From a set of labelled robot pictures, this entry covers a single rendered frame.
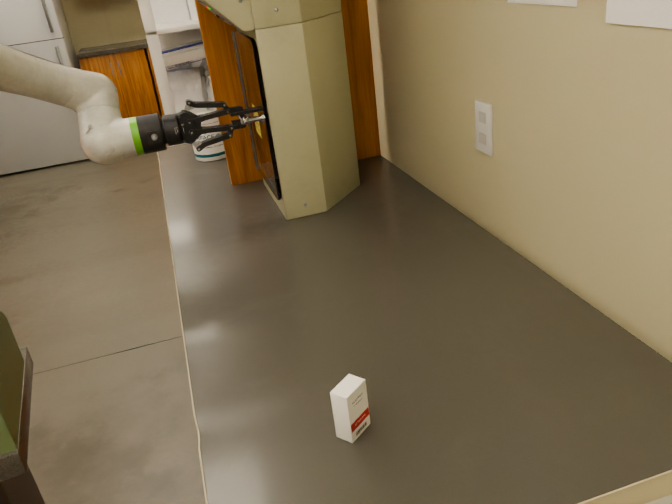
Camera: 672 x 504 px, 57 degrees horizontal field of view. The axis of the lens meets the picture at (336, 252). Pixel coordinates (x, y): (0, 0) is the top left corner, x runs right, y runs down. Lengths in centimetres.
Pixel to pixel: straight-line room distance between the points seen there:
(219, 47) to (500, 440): 135
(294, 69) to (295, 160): 22
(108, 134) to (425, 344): 91
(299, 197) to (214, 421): 78
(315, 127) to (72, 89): 57
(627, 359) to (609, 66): 45
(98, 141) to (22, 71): 21
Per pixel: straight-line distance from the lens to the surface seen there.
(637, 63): 104
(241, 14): 149
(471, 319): 112
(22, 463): 108
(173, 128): 158
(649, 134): 103
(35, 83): 156
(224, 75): 188
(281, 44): 151
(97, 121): 160
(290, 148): 156
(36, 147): 661
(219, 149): 224
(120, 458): 249
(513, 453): 87
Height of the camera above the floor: 155
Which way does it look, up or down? 26 degrees down
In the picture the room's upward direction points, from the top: 7 degrees counter-clockwise
